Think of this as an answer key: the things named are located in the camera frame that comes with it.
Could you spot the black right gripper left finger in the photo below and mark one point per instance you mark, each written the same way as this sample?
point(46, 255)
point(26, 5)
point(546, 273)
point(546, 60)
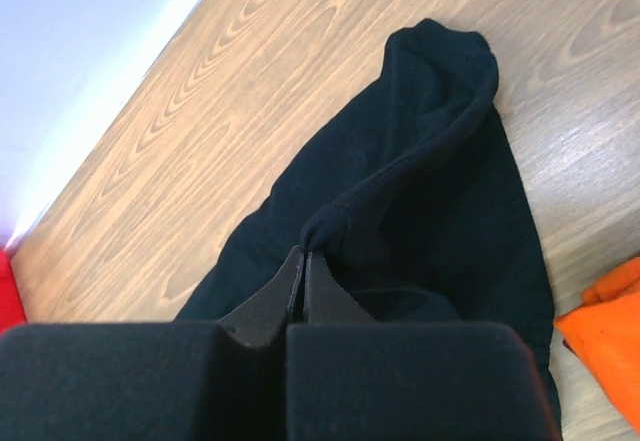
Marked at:
point(182, 380)

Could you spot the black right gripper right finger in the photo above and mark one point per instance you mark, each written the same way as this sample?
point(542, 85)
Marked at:
point(349, 377)

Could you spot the black t shirt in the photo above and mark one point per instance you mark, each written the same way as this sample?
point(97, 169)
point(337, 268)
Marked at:
point(413, 195)

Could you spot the red plastic bin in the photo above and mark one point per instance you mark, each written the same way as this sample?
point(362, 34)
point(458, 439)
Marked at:
point(11, 308)

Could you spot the orange folded t shirt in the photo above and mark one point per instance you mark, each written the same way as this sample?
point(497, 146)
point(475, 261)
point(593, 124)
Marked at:
point(603, 332)

